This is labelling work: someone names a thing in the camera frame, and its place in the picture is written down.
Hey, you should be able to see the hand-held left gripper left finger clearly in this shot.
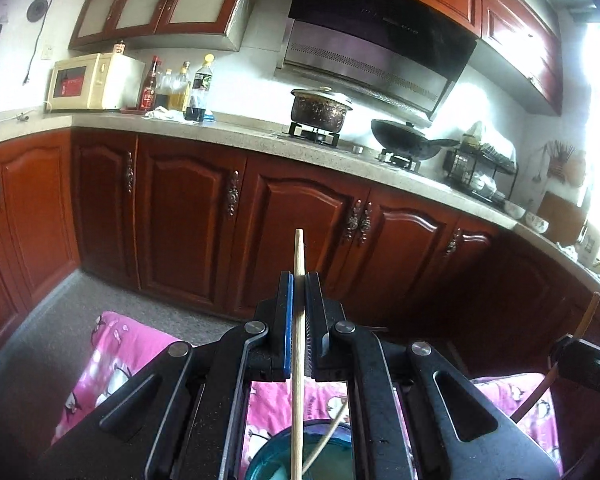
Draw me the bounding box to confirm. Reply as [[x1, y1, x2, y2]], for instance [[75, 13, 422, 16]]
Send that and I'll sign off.
[[32, 270, 296, 480]]

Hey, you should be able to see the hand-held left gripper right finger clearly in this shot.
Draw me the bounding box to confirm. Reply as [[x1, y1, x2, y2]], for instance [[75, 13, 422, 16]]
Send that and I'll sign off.
[[304, 270, 561, 480]]

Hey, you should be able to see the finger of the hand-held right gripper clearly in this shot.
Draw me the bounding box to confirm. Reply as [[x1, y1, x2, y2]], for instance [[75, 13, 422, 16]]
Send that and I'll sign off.
[[549, 336, 600, 397]]

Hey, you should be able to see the teal utensil holder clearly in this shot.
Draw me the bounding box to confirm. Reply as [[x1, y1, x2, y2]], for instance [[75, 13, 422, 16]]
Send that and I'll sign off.
[[242, 419, 357, 480]]

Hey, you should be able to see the red wooden lower cabinet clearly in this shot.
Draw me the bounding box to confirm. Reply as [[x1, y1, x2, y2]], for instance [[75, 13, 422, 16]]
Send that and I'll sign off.
[[0, 127, 600, 391]]

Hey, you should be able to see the red wooden cabinet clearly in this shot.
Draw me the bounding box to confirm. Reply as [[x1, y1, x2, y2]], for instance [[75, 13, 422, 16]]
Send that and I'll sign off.
[[300, 0, 566, 117], [0, 127, 600, 391]]

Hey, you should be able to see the wooden cutting board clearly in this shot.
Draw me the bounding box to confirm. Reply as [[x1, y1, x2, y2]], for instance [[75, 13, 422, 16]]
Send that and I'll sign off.
[[536, 191, 588, 248]]

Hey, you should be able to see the pink penguin blanket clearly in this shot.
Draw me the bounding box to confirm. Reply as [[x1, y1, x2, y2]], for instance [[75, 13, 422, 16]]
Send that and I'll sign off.
[[51, 310, 564, 480]]

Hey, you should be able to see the gas stove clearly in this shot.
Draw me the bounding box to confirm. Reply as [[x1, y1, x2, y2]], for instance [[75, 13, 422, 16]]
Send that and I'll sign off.
[[277, 122, 431, 171]]

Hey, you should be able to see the grey stone countertop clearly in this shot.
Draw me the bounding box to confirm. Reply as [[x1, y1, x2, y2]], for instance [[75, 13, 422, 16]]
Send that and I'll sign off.
[[0, 109, 600, 321]]

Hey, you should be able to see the black wok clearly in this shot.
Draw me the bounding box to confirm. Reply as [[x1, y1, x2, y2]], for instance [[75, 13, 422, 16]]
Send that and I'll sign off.
[[370, 118, 461, 161]]

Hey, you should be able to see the dark cooking pot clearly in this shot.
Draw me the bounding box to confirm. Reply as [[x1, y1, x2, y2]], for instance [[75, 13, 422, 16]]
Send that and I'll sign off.
[[290, 86, 355, 133]]

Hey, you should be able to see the black dish rack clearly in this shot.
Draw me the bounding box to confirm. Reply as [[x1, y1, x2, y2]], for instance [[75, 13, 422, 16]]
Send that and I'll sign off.
[[442, 142, 520, 206]]

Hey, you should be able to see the white cloth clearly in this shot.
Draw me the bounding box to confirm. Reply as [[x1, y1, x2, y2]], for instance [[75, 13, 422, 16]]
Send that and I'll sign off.
[[145, 106, 193, 123]]

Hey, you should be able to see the dark yellow cap bottle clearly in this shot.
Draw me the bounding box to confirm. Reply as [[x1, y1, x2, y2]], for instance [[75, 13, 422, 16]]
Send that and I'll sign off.
[[184, 54, 217, 123]]

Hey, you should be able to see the yellow oil bottle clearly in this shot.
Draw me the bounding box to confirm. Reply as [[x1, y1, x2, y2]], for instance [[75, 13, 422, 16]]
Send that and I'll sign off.
[[172, 61, 193, 112]]

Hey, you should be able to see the clear glass bottle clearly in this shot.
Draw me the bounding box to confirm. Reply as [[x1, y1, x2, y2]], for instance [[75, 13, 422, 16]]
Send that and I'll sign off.
[[157, 69, 177, 110]]

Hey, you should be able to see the red label sauce bottle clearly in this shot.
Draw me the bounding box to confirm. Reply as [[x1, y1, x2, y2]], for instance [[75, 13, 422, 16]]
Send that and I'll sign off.
[[140, 56, 161, 111]]

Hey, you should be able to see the black range hood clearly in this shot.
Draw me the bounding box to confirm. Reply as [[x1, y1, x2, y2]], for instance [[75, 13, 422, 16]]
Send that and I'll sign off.
[[275, 0, 478, 122]]

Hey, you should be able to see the cream microwave oven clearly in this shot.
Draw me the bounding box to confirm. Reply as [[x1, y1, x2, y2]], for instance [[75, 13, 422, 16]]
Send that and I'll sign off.
[[46, 53, 123, 112]]

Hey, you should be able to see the frosted door upper cabinet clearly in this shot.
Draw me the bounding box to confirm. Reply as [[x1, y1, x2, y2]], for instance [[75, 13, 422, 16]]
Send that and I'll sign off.
[[68, 0, 259, 54]]

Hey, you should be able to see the red wooden upper cabinet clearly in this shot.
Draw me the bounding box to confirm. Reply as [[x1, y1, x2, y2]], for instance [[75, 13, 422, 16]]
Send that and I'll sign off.
[[300, 0, 566, 117]]

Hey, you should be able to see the wall chopstick holder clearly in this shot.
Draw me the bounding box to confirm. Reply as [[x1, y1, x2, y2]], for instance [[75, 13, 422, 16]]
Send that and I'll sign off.
[[532, 140, 587, 188]]

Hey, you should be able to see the black wall disc with cord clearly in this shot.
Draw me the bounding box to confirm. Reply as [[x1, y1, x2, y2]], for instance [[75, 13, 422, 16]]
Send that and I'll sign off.
[[22, 0, 58, 86]]

